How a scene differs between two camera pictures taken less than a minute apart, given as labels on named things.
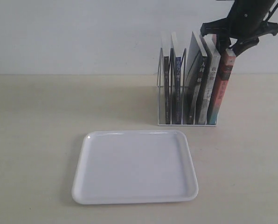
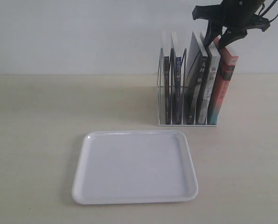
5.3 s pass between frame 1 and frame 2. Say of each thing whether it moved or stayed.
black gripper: moved
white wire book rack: stayed
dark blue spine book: stayed
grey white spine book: stayed
